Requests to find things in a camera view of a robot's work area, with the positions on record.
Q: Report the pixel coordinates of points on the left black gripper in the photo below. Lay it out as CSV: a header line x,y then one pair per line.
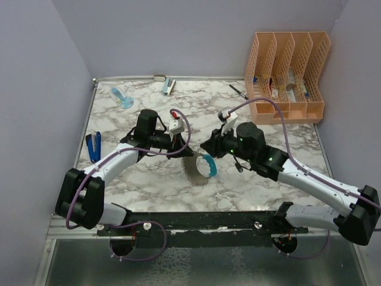
x,y
177,142

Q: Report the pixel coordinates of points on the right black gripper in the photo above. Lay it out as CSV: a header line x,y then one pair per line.
x,y
214,145

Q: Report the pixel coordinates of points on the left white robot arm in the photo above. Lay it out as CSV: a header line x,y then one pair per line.
x,y
81,201

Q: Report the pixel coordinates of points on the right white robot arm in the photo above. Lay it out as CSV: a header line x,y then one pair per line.
x,y
351,211

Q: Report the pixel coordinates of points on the black pen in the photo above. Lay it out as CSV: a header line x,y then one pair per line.
x,y
238,92

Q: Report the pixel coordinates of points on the light blue white stapler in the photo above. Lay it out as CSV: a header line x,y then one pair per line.
x,y
168,86

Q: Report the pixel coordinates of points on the blue packaged item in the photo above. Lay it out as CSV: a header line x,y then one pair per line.
x,y
121,100

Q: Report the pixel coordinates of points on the items in organizer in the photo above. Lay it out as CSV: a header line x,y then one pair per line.
x,y
293,86

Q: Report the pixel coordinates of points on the orange desk file organizer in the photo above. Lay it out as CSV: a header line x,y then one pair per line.
x,y
282,74

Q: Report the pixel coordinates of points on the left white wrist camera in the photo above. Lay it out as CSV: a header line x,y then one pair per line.
x,y
176,126

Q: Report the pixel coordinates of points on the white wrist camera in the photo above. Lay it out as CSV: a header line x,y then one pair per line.
x,y
176,126
228,119

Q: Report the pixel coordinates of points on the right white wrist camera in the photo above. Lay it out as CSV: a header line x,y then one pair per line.
x,y
228,119

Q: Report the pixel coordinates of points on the beige wall clip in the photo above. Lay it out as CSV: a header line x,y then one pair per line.
x,y
159,78

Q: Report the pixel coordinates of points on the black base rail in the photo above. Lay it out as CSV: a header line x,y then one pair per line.
x,y
202,229

